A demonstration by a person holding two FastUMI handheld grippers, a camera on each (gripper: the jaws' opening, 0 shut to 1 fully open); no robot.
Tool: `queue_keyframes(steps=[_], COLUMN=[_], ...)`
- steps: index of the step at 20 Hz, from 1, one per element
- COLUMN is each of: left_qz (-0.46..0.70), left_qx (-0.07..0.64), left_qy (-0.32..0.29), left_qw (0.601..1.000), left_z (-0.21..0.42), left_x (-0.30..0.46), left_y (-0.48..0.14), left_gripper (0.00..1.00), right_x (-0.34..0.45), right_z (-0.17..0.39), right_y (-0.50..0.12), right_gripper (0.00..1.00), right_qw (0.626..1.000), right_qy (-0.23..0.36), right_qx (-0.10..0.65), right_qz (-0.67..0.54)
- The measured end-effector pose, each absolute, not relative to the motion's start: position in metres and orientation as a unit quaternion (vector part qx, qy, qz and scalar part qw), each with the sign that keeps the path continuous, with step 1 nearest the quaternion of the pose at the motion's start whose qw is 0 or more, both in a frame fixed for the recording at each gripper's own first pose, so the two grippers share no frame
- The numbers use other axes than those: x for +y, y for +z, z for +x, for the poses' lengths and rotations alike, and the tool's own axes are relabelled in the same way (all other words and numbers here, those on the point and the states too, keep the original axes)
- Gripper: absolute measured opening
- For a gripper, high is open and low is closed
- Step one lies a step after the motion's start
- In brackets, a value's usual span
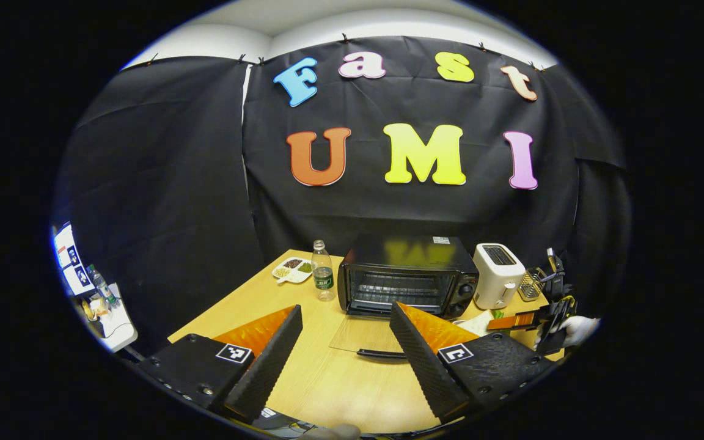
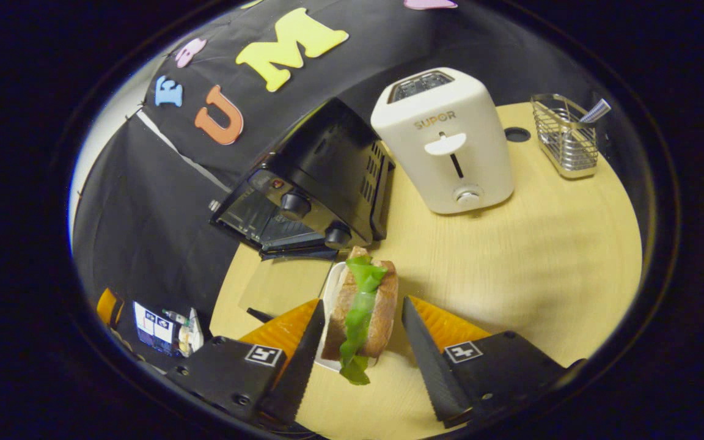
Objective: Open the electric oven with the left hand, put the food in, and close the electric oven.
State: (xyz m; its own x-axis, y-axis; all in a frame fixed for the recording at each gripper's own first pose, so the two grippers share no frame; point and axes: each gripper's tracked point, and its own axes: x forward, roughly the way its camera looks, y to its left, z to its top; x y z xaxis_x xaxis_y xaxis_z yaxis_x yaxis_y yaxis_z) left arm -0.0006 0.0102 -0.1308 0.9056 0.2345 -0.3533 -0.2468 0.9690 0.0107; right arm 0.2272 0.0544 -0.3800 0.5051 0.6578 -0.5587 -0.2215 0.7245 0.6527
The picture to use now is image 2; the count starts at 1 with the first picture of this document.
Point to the black electric oven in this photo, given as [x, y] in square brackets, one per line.
[327, 159]

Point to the white box with dark squares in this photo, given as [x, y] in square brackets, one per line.
[153, 328]

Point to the striped stick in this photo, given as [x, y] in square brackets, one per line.
[596, 110]

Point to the lettuce sandwich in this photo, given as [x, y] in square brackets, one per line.
[384, 305]

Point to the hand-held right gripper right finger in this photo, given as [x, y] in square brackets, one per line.
[431, 373]

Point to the white plate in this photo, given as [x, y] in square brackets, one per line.
[329, 293]

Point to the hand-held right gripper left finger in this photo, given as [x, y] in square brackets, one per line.
[300, 373]

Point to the black backdrop cloth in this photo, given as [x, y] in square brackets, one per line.
[144, 232]

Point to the white and green clutter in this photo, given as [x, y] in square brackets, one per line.
[193, 336]

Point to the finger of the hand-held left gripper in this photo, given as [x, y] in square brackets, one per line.
[107, 305]

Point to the white toaster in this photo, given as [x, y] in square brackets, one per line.
[486, 159]

